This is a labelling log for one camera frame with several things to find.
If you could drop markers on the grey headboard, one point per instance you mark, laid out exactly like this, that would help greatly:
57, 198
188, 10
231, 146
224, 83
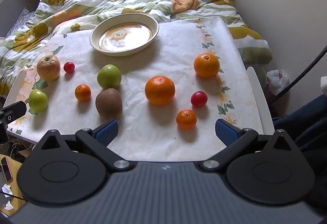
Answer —
10, 11

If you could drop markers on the cream bowl with duck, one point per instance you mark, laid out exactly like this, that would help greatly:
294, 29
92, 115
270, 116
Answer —
124, 34

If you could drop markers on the small red tomato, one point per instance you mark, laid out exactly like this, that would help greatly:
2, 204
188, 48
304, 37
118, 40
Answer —
69, 67

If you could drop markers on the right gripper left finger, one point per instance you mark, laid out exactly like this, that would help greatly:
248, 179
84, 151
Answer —
96, 142

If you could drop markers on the wrinkled red-yellow apple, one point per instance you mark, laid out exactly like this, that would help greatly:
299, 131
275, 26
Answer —
48, 68

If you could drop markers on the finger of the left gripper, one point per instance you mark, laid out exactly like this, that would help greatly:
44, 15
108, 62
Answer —
13, 111

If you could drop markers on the brown kiwi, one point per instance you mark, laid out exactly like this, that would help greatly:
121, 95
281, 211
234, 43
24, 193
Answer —
108, 104

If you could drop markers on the large orange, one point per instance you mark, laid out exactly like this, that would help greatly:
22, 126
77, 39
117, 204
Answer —
206, 65
160, 90

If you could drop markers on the striped floral duvet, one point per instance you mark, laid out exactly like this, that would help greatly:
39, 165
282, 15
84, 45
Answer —
56, 17

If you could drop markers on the small green apple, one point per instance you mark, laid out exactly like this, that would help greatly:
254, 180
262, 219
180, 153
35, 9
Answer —
38, 101

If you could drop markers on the floral white tablecloth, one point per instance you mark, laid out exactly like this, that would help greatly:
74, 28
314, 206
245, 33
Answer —
147, 132

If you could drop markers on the small mandarin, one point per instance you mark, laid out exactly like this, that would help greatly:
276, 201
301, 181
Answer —
186, 119
82, 93

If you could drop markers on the white plastic bag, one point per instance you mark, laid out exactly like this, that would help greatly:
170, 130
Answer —
276, 81

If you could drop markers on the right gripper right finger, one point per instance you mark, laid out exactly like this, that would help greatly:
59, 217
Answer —
236, 140

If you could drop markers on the smartphone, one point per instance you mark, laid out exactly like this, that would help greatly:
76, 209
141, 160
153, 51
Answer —
6, 170

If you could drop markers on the patterned pillow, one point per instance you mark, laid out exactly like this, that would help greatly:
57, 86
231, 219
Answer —
23, 22

